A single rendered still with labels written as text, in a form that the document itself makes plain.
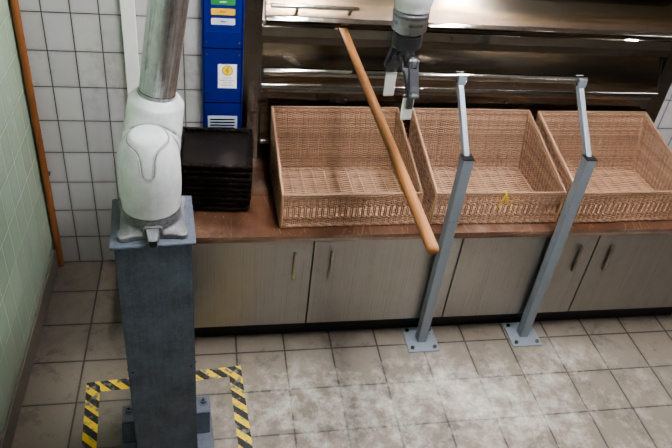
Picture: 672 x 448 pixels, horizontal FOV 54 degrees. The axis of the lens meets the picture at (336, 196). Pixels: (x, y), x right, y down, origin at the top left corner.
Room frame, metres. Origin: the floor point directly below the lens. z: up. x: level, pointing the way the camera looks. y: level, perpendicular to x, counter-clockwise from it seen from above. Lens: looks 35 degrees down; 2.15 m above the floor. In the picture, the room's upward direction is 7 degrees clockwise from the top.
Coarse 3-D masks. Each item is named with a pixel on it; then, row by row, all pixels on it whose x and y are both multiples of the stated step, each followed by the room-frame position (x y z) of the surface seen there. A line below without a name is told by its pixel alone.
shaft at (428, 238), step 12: (348, 36) 2.38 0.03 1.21; (348, 48) 2.29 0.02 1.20; (360, 60) 2.19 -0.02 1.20; (360, 72) 2.09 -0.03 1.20; (372, 96) 1.92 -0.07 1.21; (372, 108) 1.85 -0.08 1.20; (384, 120) 1.77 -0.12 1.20; (384, 132) 1.70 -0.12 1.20; (396, 156) 1.57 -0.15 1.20; (396, 168) 1.53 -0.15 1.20; (408, 180) 1.46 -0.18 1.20; (408, 192) 1.41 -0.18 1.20; (408, 204) 1.38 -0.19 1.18; (420, 204) 1.37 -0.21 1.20; (420, 216) 1.31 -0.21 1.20; (420, 228) 1.27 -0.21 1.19; (432, 240) 1.22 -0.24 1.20; (432, 252) 1.20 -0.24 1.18
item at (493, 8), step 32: (288, 0) 2.44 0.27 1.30; (320, 0) 2.47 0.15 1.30; (352, 0) 2.50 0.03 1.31; (384, 0) 2.54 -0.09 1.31; (448, 0) 2.60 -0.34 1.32; (480, 0) 2.64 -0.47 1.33; (512, 0) 2.68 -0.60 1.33; (544, 0) 2.71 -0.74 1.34; (576, 0) 2.75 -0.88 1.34; (608, 0) 2.79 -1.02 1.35; (640, 0) 2.83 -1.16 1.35; (480, 32) 2.56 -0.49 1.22; (512, 32) 2.59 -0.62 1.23
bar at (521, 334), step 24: (264, 72) 2.08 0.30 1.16; (288, 72) 2.10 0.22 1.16; (312, 72) 2.12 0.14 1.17; (336, 72) 2.14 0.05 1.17; (384, 72) 2.19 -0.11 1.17; (432, 72) 2.23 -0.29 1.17; (456, 72) 2.26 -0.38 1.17; (456, 192) 2.02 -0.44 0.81; (576, 192) 2.14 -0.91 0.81; (456, 216) 2.03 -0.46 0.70; (552, 240) 2.16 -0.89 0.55; (552, 264) 2.14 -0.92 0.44; (432, 288) 2.03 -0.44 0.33; (432, 312) 2.03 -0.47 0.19; (528, 312) 2.14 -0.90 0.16; (408, 336) 2.05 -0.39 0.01; (432, 336) 2.07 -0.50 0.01; (528, 336) 2.15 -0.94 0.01
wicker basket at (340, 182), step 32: (288, 128) 2.42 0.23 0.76; (320, 128) 2.45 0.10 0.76; (352, 128) 2.49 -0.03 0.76; (288, 160) 2.38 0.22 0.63; (384, 160) 2.49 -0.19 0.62; (288, 192) 2.20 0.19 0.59; (320, 192) 2.23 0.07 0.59; (352, 192) 2.26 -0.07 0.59; (384, 192) 2.29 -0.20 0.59; (416, 192) 2.11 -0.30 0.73; (288, 224) 1.99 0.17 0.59; (320, 224) 2.02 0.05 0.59; (352, 224) 2.04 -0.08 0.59; (384, 224) 2.08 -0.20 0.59
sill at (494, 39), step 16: (272, 32) 2.46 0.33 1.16; (288, 32) 2.48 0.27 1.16; (304, 32) 2.49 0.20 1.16; (320, 32) 2.50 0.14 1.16; (336, 32) 2.52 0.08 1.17; (352, 32) 2.53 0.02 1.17; (368, 32) 2.55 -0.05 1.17; (384, 32) 2.56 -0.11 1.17; (432, 32) 2.61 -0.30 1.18; (448, 32) 2.64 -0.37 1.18; (608, 48) 2.80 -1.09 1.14; (624, 48) 2.81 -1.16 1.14; (640, 48) 2.83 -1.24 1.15; (656, 48) 2.85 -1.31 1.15
